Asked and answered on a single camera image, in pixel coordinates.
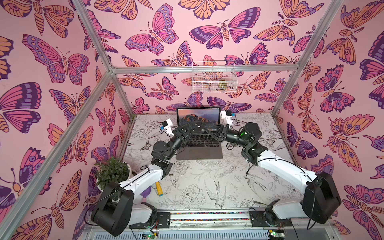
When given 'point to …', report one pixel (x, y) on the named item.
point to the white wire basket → (214, 82)
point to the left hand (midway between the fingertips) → (195, 123)
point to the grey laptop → (203, 146)
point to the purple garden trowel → (145, 193)
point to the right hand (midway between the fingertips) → (206, 128)
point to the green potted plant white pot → (110, 171)
